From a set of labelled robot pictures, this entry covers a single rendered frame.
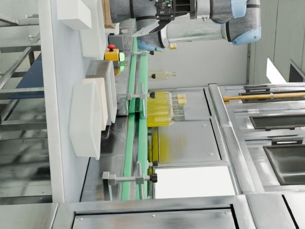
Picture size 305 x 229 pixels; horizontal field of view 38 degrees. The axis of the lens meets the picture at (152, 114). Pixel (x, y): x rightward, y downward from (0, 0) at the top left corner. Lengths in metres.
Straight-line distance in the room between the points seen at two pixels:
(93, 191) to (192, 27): 0.81
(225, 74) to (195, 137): 6.30
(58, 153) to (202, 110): 1.39
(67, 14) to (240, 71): 7.27
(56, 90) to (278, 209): 0.66
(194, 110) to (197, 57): 5.75
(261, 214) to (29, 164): 1.29
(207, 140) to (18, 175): 0.89
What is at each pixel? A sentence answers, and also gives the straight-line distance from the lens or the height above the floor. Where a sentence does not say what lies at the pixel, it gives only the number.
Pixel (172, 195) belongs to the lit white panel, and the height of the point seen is 1.06.
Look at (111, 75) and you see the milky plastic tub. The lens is 1.87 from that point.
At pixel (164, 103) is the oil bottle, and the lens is 2.15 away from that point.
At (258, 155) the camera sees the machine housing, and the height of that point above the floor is 1.48.
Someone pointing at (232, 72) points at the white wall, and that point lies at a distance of 8.43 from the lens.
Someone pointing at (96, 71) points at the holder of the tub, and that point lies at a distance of 1.74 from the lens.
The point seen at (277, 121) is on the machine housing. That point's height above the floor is 1.65.
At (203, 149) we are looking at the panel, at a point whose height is 1.22.
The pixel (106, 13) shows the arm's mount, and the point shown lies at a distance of 1.93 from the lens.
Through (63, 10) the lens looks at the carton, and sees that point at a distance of 1.31.
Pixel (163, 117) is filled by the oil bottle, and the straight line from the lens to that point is 2.04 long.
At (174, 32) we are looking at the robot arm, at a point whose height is 1.11.
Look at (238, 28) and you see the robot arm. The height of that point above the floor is 1.36.
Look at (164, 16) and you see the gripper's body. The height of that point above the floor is 1.06.
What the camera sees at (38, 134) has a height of 0.39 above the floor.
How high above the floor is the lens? 1.03
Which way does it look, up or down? 1 degrees down
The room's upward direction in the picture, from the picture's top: 87 degrees clockwise
